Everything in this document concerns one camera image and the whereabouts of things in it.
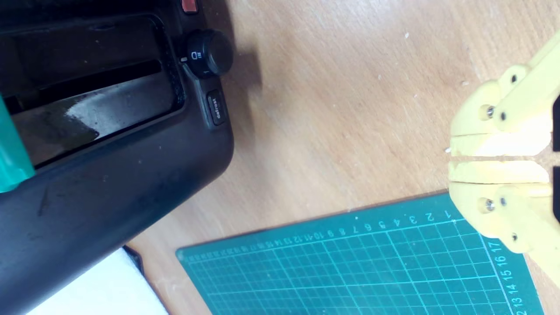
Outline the black defrost toaster button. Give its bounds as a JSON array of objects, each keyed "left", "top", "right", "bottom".
[{"left": 206, "top": 90, "right": 227, "bottom": 127}]

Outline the black toaster dial knob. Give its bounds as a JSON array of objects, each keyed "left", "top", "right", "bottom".
[{"left": 178, "top": 28, "right": 235, "bottom": 80}]

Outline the black two-slot toaster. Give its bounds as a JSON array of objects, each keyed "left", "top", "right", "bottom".
[{"left": 0, "top": 0, "right": 235, "bottom": 315}]

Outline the green cutting mat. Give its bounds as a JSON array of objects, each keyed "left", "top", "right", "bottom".
[{"left": 175, "top": 192, "right": 546, "bottom": 315}]

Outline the green toaster lever handle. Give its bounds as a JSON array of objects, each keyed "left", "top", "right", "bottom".
[{"left": 0, "top": 94, "right": 35, "bottom": 193}]

